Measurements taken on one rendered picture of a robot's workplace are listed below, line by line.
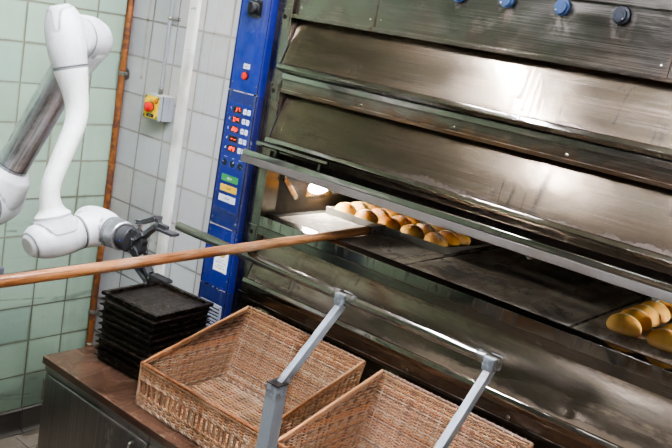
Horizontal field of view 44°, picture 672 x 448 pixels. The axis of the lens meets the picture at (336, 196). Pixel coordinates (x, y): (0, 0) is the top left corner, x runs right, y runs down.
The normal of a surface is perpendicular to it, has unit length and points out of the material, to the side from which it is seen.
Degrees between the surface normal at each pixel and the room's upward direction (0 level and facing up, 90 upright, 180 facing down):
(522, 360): 70
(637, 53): 90
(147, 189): 90
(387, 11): 90
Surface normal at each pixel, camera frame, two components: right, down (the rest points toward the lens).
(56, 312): 0.75, 0.25
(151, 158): -0.63, 0.04
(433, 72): -0.54, -0.29
